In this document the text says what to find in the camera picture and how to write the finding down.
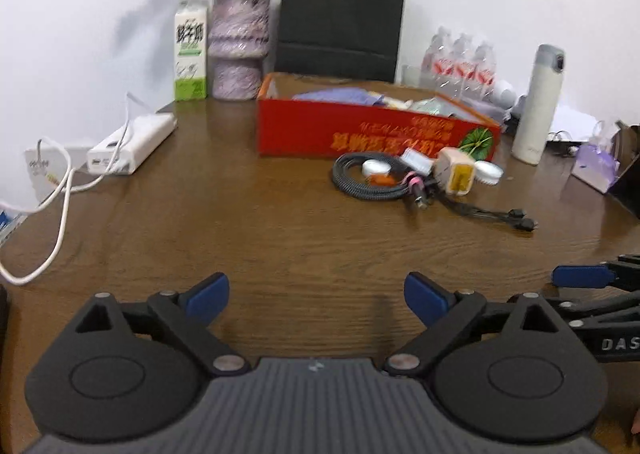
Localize white round speaker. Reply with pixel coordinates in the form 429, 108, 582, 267
492, 79, 519, 108

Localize clear drinking glass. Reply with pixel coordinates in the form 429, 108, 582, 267
399, 64, 426, 88

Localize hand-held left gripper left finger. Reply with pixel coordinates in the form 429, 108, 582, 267
75, 271, 252, 376

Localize blue white paper item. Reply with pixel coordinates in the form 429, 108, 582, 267
0, 208, 22, 238

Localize white wall socket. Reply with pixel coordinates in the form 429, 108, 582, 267
23, 141, 97, 205

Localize wooden desktop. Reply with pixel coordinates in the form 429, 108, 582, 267
0, 83, 640, 385

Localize black braided cable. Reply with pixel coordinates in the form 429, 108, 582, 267
330, 151, 437, 203

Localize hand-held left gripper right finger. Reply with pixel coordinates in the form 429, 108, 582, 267
384, 271, 577, 377

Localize green white milk carton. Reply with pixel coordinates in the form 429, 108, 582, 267
173, 1, 210, 102

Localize white charging cable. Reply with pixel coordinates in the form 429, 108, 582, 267
0, 93, 152, 286

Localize dark box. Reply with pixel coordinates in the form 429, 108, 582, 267
607, 121, 640, 221

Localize white power bank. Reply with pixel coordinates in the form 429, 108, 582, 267
86, 113, 179, 176

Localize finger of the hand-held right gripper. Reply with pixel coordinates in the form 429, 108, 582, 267
544, 291, 640, 322
551, 254, 640, 293

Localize purple cloth pouch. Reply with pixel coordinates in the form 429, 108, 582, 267
292, 88, 374, 106

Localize water bottle with red label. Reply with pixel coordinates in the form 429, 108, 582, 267
447, 33, 476, 98
422, 26, 454, 90
470, 40, 497, 103

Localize black paper bag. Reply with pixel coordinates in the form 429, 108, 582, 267
274, 0, 409, 84

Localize white paper sheet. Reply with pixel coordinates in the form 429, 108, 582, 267
547, 103, 622, 145

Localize small clear packet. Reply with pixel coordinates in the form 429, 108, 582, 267
401, 147, 435, 171

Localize red cardboard box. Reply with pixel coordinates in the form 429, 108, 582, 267
256, 73, 503, 166

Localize purple tissue box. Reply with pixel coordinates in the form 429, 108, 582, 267
571, 141, 621, 194

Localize white thermos bottle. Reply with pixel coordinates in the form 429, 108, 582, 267
510, 43, 566, 166

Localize black multi-head cable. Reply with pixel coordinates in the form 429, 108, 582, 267
414, 178, 540, 234

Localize white yellow charger plug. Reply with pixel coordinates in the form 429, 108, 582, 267
433, 146, 477, 196

